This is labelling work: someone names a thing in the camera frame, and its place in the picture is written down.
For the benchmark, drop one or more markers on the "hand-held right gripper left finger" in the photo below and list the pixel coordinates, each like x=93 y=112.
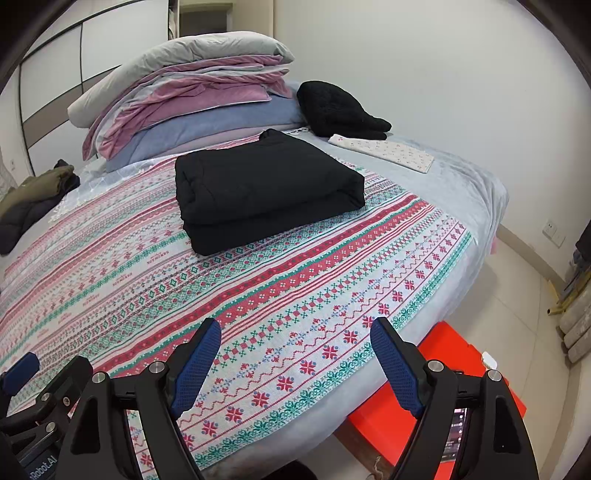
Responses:
x=198 y=364

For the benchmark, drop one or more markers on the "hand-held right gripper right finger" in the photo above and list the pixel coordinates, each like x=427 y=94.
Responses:
x=397 y=364

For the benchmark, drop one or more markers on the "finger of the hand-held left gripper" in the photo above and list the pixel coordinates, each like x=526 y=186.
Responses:
x=23 y=365
x=64 y=383

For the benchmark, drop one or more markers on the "black coat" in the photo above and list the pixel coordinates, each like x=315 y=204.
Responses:
x=268 y=184

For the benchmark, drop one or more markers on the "red box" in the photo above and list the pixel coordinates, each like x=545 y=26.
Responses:
x=443 y=346

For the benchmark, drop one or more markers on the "small white object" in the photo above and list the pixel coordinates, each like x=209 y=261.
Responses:
x=489 y=360

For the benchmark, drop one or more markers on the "patterned knit-print blanket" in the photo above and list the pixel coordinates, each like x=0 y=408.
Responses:
x=277 y=286

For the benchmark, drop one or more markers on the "dark grey folded jacket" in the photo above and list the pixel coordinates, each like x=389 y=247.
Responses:
x=23 y=221

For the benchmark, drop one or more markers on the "olive green jacket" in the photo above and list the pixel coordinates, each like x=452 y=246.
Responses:
x=37 y=187

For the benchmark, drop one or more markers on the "stack of grey rolled mats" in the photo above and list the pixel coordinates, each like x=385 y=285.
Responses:
x=577 y=327

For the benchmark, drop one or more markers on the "bed with grey sheet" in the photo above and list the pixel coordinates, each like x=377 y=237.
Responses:
x=466 y=194

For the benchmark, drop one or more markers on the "white floral cloth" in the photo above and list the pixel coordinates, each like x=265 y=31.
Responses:
x=392 y=151

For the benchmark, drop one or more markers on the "dark object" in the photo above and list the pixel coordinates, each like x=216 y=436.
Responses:
x=584 y=249

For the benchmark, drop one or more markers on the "blue folded quilt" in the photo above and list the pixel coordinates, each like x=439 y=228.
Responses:
x=207 y=127

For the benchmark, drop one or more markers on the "stack of folded quilts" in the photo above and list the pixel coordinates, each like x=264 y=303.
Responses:
x=184 y=99

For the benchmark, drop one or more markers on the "black knit sweater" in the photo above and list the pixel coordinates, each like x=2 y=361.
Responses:
x=332 y=106

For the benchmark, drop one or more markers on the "white wardrobe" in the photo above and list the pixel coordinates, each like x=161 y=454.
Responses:
x=115 y=46

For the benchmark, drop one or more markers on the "white wall socket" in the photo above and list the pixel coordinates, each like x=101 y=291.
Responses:
x=553 y=232

